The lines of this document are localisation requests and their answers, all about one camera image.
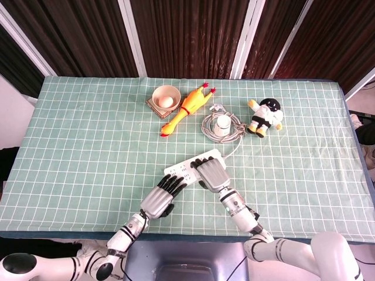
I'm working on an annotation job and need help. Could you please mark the square wooden coaster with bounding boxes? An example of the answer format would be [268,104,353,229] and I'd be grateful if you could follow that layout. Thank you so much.
[146,95,176,119]

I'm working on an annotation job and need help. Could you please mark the black bag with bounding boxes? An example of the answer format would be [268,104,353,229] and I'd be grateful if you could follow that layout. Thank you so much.
[356,124,375,146]

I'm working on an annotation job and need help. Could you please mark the white shoe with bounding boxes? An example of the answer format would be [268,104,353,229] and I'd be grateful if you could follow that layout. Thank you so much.
[350,113,366,129]

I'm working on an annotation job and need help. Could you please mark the beige round bowl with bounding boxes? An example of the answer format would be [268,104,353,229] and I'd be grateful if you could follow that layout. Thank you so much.
[152,84,182,111]

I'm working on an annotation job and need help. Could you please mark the white power strip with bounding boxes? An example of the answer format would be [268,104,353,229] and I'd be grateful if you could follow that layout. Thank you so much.
[163,148,227,189]

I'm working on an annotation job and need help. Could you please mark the black white plush doll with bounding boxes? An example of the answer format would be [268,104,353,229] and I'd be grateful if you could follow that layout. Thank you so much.
[247,98,284,138]

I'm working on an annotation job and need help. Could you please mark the green checked tablecloth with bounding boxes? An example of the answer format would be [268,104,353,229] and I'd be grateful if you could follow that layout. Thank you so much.
[0,75,375,244]

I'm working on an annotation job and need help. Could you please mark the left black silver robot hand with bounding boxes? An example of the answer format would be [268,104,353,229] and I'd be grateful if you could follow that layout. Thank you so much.
[139,174,185,221]

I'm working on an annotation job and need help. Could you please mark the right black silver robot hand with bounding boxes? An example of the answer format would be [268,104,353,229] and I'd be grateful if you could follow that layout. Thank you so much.
[190,156,231,194]

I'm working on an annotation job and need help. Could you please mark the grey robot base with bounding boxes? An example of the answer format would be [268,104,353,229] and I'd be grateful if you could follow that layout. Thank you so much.
[122,241,250,281]

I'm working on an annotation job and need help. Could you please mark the white cable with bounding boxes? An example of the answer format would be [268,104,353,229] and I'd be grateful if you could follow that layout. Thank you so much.
[200,104,249,160]

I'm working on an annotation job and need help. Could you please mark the dark folding screen white frames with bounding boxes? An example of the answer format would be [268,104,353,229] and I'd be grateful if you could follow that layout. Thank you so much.
[0,0,375,99]

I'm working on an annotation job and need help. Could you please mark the white cylindrical cup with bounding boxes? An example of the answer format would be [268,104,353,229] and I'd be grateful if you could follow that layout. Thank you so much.
[214,115,233,136]

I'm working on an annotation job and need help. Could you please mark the yellow rubber chicken toy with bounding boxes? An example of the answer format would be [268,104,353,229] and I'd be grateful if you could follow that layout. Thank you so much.
[159,82,217,138]

